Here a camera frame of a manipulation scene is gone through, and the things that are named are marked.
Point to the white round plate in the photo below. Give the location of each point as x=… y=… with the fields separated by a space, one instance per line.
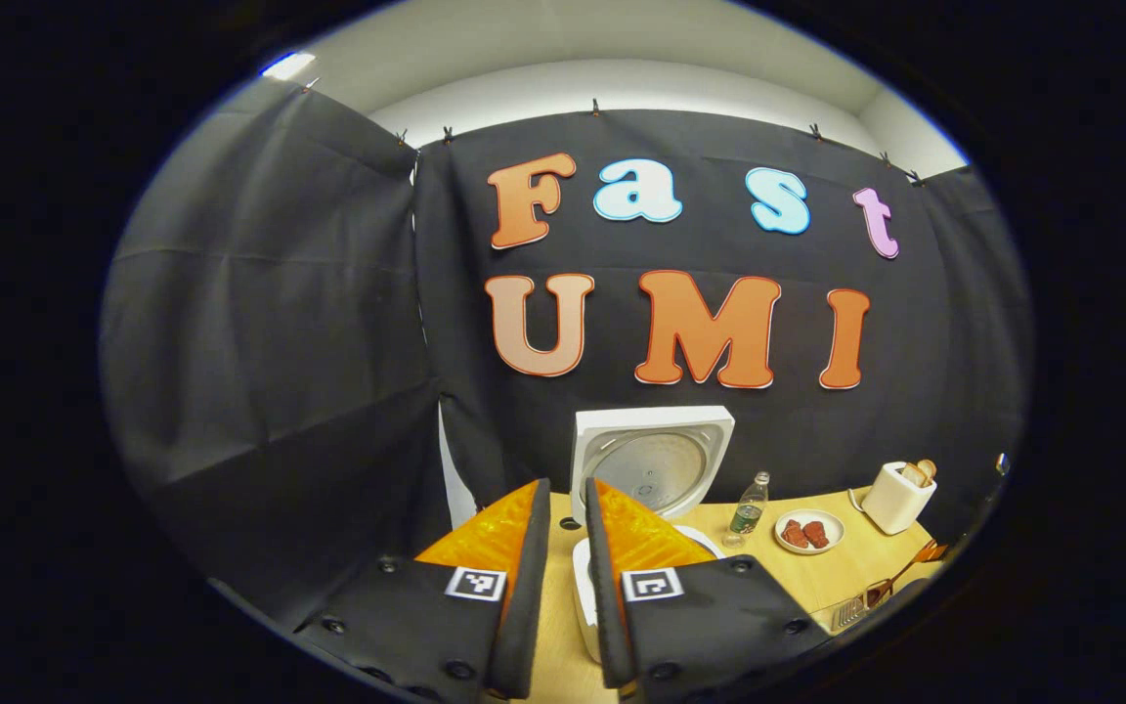
x=807 y=548

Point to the ceiling light panel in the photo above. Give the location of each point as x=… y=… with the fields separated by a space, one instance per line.
x=287 y=66

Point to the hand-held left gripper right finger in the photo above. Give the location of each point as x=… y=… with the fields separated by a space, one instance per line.
x=605 y=606

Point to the white toaster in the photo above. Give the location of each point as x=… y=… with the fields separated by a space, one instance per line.
x=893 y=504

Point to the black backdrop cloth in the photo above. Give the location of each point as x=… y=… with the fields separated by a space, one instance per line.
x=270 y=293

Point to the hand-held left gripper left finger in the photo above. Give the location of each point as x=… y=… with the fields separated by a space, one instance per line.
x=527 y=606

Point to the red meat piece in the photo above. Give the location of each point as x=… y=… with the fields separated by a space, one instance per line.
x=816 y=534
x=795 y=535

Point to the clear plastic water bottle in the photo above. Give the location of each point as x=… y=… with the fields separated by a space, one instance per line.
x=747 y=513

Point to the toasted bread slice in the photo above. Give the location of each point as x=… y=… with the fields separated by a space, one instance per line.
x=912 y=475
x=928 y=468

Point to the brown wooden spoon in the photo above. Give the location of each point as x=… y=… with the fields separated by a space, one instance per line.
x=900 y=577

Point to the white rice cooker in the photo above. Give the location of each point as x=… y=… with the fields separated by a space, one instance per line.
x=656 y=460

